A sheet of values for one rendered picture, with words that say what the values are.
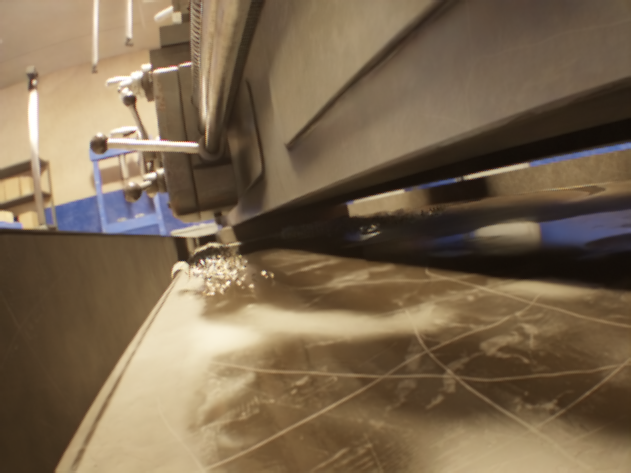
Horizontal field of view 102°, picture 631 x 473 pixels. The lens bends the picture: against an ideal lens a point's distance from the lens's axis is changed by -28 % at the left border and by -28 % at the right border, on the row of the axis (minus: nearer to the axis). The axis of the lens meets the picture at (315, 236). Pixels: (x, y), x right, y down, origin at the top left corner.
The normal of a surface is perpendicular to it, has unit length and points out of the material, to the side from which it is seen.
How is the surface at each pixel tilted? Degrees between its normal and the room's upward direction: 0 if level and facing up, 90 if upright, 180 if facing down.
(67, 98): 90
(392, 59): 90
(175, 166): 90
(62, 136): 90
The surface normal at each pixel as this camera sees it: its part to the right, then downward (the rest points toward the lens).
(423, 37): -0.93, 0.21
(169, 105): 0.31, 0.00
